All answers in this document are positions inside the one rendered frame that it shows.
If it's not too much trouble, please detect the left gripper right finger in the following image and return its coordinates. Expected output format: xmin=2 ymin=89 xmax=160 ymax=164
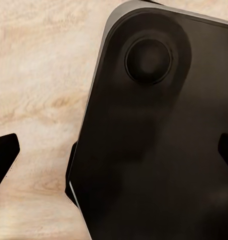
xmin=218 ymin=133 xmax=228 ymax=165

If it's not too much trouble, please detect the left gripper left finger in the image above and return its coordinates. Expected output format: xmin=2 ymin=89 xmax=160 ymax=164
xmin=0 ymin=133 xmax=20 ymax=183

